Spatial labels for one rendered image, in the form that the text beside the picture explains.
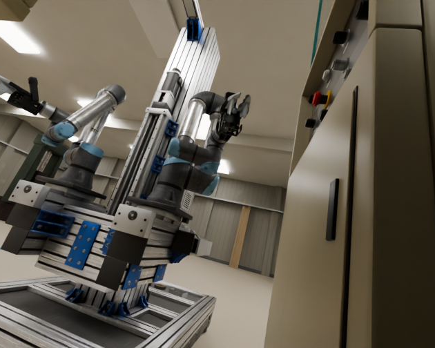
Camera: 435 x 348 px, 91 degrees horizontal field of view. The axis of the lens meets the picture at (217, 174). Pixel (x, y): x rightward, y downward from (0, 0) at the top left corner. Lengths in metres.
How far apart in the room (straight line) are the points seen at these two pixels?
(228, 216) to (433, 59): 9.30
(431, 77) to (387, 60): 0.04
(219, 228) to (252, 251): 1.66
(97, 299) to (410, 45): 1.28
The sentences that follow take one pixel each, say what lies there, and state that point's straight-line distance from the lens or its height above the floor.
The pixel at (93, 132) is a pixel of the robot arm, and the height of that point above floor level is 1.05.
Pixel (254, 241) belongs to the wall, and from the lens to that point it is 9.30.
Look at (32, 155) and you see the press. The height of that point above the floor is 1.52.
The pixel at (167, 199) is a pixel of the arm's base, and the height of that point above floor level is 0.75.
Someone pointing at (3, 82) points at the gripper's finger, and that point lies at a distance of 1.35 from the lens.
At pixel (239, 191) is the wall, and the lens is 9.70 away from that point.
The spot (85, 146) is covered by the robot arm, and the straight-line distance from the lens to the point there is 1.27.
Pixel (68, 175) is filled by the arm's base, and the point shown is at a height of 0.75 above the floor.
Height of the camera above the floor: 0.62
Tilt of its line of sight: 18 degrees up
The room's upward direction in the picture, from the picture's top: 15 degrees clockwise
